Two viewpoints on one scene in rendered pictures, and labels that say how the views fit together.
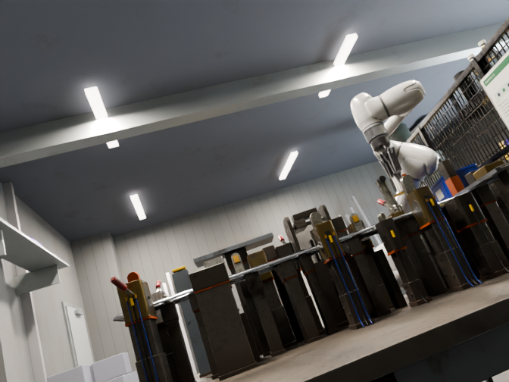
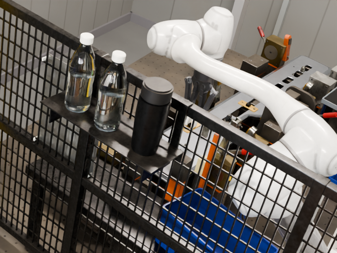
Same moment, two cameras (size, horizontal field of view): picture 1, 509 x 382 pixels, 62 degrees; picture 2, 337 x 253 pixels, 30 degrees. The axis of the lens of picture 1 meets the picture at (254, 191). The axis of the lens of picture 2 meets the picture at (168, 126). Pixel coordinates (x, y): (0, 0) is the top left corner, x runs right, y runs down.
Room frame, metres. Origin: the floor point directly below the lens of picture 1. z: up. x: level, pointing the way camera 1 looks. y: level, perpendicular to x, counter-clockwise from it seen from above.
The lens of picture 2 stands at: (2.70, -2.12, 2.30)
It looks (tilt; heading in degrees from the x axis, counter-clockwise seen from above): 33 degrees down; 126
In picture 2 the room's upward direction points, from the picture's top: 14 degrees clockwise
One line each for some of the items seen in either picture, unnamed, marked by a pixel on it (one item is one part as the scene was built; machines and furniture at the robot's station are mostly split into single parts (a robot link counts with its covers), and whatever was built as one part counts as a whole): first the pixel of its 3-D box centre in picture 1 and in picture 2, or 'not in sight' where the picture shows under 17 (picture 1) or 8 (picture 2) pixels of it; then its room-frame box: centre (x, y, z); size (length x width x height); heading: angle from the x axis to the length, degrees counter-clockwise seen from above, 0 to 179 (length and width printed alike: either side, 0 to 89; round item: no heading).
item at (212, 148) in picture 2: not in sight; (200, 191); (1.81, -0.63, 0.95); 0.03 x 0.01 x 0.50; 97
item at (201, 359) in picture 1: (194, 321); not in sight; (1.86, 0.44, 0.92); 0.08 x 0.08 x 0.44; 7
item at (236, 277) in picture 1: (298, 255); (248, 104); (1.58, -0.07, 1.00); 1.38 x 0.22 x 0.02; 97
